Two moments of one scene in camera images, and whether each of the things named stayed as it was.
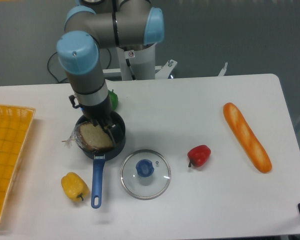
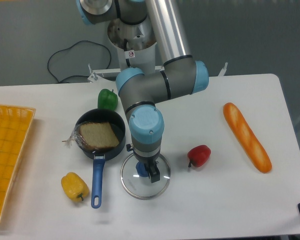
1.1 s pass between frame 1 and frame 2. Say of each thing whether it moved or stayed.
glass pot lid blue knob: stayed
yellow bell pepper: stayed
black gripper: moved
